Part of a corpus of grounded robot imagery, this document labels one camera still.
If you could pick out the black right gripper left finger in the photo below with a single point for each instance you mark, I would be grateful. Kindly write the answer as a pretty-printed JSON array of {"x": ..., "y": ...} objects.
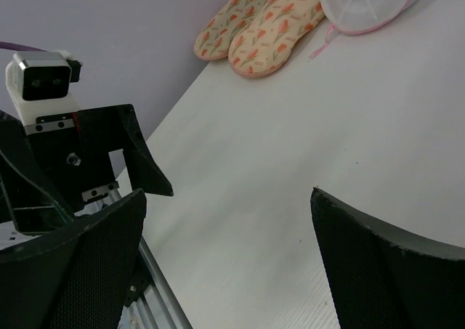
[{"x": 76, "y": 276}]

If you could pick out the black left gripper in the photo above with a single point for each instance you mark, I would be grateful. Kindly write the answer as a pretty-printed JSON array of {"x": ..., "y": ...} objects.
[{"x": 74, "y": 166}]

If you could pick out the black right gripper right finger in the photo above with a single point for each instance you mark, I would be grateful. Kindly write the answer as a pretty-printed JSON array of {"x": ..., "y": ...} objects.
[{"x": 382, "y": 276}]

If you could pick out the white pink mesh laundry bag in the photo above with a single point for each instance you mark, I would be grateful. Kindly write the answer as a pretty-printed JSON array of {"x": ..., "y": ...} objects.
[{"x": 360, "y": 17}]

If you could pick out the floral pad near centre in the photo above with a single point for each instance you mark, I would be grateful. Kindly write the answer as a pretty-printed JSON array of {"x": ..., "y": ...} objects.
[{"x": 269, "y": 39}]

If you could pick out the aluminium front rail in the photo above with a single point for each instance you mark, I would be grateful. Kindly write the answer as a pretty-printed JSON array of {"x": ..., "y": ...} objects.
[{"x": 150, "y": 302}]

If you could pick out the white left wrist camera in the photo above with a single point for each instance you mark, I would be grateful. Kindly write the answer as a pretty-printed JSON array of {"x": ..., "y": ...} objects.
[{"x": 38, "y": 83}]

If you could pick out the floral pad near wall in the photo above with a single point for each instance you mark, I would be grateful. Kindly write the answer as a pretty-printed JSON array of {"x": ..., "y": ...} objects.
[{"x": 213, "y": 42}]

